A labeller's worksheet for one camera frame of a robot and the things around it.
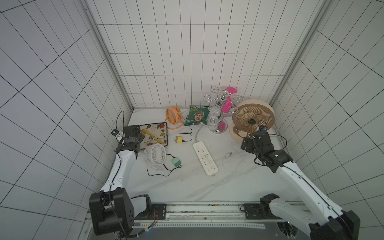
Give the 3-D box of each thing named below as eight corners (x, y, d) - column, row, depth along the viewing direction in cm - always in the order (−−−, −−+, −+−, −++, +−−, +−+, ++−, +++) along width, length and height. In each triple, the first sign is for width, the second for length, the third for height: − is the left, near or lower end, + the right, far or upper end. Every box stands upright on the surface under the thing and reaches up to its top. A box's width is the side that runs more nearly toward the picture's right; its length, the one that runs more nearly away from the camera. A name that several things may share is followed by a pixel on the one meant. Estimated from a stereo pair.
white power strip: (208, 178, 85) (208, 176, 83) (191, 145, 99) (191, 143, 97) (219, 172, 87) (220, 170, 85) (201, 141, 101) (201, 139, 99)
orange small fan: (166, 129, 107) (163, 118, 98) (168, 116, 114) (165, 106, 105) (183, 129, 107) (182, 118, 98) (184, 116, 115) (183, 106, 105)
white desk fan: (146, 171, 88) (140, 162, 78) (150, 151, 96) (145, 141, 87) (164, 171, 88) (160, 162, 78) (166, 151, 96) (163, 141, 87)
